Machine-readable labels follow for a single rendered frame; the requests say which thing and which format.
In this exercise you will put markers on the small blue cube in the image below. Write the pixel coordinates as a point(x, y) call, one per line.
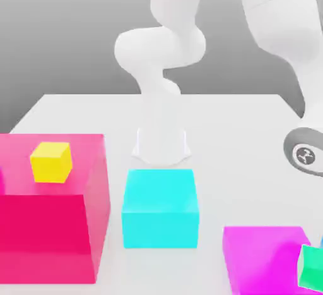
point(322, 242)

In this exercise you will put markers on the small magenta cube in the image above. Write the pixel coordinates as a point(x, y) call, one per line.
point(1, 181)

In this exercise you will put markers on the large pink box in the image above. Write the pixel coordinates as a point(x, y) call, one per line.
point(50, 224)

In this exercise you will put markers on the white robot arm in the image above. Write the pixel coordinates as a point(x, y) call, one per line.
point(161, 47)

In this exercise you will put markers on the small yellow cube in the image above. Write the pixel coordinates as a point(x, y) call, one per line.
point(50, 163)

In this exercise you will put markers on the large cyan box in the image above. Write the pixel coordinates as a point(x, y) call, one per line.
point(160, 209)

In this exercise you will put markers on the large magenta box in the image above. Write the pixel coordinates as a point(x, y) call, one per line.
point(260, 254)

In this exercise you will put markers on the small green cube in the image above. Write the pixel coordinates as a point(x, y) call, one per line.
point(311, 267)

